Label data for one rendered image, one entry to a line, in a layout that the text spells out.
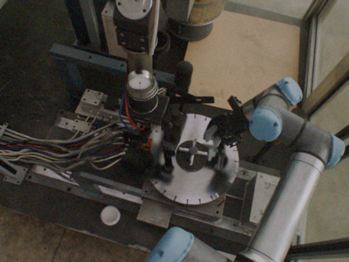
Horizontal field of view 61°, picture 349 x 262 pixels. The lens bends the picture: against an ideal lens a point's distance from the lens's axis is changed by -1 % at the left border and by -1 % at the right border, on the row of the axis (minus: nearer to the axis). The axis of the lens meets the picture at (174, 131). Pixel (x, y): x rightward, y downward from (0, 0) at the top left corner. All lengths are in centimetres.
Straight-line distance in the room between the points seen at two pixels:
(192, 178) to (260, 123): 38
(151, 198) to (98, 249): 91
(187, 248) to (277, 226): 19
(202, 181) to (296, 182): 40
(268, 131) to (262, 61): 88
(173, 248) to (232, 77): 102
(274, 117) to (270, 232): 25
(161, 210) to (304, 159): 58
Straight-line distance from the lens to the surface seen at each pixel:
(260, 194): 110
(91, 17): 135
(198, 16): 138
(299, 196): 69
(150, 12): 51
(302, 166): 71
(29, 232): 206
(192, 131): 107
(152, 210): 111
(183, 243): 61
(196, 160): 101
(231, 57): 153
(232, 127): 89
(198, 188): 100
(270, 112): 72
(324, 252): 96
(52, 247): 201
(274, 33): 171
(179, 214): 117
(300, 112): 96
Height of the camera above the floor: 191
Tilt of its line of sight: 65 degrees down
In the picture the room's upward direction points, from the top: 9 degrees clockwise
